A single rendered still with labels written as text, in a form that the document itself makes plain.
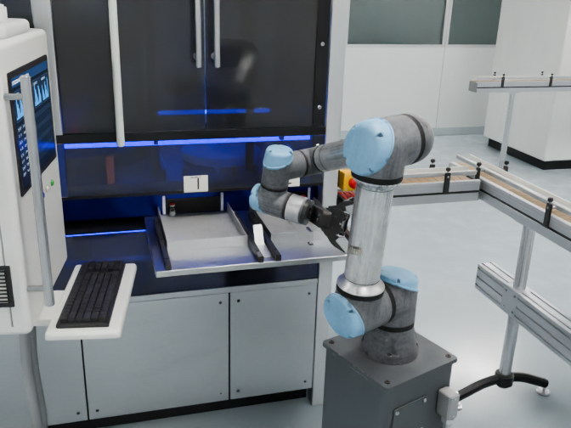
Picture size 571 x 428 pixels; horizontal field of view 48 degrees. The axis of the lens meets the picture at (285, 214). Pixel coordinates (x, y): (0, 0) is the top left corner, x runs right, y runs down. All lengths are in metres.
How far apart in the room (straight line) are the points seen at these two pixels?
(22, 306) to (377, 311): 0.91
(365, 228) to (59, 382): 1.51
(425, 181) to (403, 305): 1.19
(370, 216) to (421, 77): 6.31
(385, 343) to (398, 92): 6.08
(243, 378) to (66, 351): 0.70
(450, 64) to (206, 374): 5.85
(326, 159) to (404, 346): 0.52
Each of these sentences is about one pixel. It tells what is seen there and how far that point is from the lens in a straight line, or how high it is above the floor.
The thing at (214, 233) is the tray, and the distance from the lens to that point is 2.22.
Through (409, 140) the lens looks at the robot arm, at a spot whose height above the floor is 1.39.
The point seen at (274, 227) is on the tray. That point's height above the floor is 0.88.
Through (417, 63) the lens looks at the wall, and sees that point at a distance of 7.66.
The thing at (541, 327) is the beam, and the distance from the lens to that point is 2.69.
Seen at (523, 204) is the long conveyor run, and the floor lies 0.92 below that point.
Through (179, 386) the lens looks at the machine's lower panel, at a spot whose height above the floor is 0.19.
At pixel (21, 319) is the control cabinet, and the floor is 0.85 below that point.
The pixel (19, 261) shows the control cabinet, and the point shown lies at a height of 1.02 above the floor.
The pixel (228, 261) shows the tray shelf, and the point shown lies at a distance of 2.01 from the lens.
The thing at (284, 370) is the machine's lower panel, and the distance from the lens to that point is 2.72.
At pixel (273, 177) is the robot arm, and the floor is 1.22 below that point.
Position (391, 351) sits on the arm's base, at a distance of 1.71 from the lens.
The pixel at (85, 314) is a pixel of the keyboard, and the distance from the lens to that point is 1.87.
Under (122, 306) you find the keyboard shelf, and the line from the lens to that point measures 1.94.
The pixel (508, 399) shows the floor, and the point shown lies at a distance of 3.11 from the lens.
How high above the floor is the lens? 1.71
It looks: 20 degrees down
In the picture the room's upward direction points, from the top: 2 degrees clockwise
